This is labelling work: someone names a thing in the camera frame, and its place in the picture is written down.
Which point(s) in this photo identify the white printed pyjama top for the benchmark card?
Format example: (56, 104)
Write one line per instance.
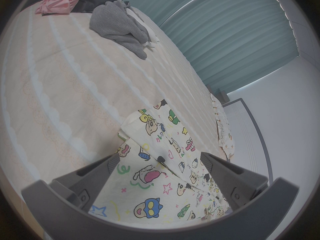
(150, 179)

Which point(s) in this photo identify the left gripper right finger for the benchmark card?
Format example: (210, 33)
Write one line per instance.
(232, 184)

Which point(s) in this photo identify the bed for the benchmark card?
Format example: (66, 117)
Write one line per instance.
(75, 71)

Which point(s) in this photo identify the grey bedside table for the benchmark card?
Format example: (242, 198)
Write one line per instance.
(218, 92)

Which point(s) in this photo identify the white garment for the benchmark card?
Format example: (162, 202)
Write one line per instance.
(151, 35)

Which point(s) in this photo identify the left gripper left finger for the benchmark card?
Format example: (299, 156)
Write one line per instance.
(87, 184)

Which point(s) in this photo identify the pink garment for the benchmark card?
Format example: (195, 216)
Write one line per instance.
(62, 1)

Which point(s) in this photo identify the black garment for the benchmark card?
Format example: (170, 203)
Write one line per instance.
(95, 1)

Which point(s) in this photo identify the white printed pillow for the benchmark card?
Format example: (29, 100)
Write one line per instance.
(225, 129)

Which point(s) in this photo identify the grey garment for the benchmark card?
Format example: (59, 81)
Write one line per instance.
(115, 26)

